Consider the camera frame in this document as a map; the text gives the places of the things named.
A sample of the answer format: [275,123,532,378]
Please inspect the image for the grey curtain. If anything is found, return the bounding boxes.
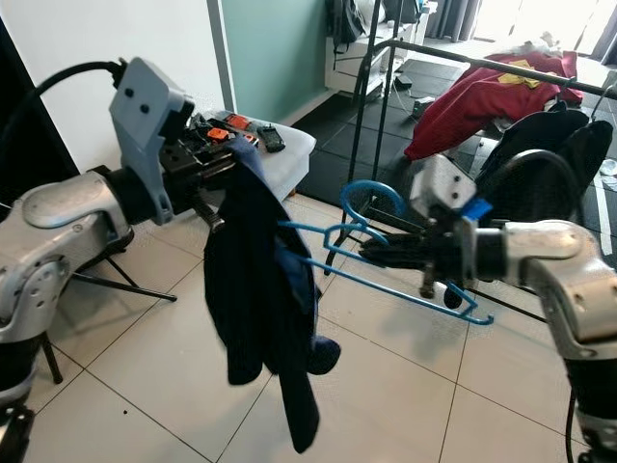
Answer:
[588,0,617,64]
[424,0,480,41]

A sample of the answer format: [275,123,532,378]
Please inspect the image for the red blanket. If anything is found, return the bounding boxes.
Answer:
[405,50,584,160]

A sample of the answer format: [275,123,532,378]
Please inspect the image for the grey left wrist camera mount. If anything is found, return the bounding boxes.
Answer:
[108,56,194,226]

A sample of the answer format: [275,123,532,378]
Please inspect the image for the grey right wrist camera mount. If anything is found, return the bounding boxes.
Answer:
[408,154,493,231]

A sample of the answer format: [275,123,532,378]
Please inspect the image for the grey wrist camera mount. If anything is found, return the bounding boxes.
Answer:
[108,56,194,226]
[408,154,493,231]

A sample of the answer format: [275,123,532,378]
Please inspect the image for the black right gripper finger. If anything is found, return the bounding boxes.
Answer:
[362,233,425,258]
[360,254,425,276]

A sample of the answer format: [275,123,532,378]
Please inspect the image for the black metal stand leg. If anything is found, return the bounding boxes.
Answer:
[69,270,179,303]

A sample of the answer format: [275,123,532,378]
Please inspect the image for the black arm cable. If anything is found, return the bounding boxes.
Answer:
[0,60,131,160]
[501,148,587,232]

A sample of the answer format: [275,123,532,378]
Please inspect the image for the navy blue garment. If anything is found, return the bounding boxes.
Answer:
[202,135,343,454]

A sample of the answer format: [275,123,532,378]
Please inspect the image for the yellow cloth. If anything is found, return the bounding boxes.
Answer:
[499,60,548,88]

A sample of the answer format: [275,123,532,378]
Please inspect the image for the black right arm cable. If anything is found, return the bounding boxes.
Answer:
[501,148,587,232]

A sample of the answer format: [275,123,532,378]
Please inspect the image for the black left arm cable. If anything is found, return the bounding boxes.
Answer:
[0,60,131,160]

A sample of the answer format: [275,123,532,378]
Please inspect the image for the black metal clothes rack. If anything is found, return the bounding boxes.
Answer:
[323,37,617,324]

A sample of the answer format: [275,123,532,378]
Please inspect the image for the white cabinet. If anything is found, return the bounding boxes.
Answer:
[326,24,408,95]

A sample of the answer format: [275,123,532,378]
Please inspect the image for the black wall panel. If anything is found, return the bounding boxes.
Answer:
[0,24,59,208]

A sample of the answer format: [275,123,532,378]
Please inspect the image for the orange and black tool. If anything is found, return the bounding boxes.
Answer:
[201,113,256,146]

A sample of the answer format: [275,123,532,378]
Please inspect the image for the black bag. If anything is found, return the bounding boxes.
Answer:
[328,0,369,47]

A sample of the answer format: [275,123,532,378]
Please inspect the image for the black remote control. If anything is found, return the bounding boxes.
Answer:
[255,125,287,153]

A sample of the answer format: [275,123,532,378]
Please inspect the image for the white padded stool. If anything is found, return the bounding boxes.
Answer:
[183,116,317,205]

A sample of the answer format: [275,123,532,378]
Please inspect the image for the blue plastic clothes hanger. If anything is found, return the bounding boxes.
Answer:
[275,178,495,327]

